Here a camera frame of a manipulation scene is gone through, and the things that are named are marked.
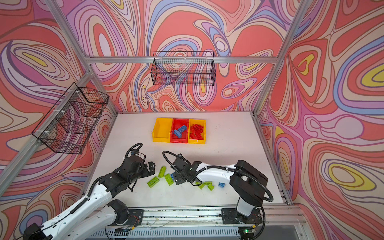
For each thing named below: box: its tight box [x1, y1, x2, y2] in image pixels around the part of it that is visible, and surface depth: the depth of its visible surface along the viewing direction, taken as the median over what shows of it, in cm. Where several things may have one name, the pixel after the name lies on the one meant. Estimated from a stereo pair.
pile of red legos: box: [189, 124, 204, 141], surface depth 107 cm
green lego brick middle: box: [164, 173, 174, 186], surface depth 86 cm
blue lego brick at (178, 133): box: [173, 129, 182, 139], surface depth 106 cm
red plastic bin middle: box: [170, 118, 190, 144], surface depth 107 cm
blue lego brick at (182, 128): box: [178, 125, 187, 133], surface depth 110 cm
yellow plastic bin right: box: [188, 119, 207, 145], surface depth 104 cm
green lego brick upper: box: [158, 166, 167, 178], surface depth 88 cm
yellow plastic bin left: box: [152, 118, 173, 143], surface depth 107 cm
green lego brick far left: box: [147, 176, 160, 188], surface depth 86 cm
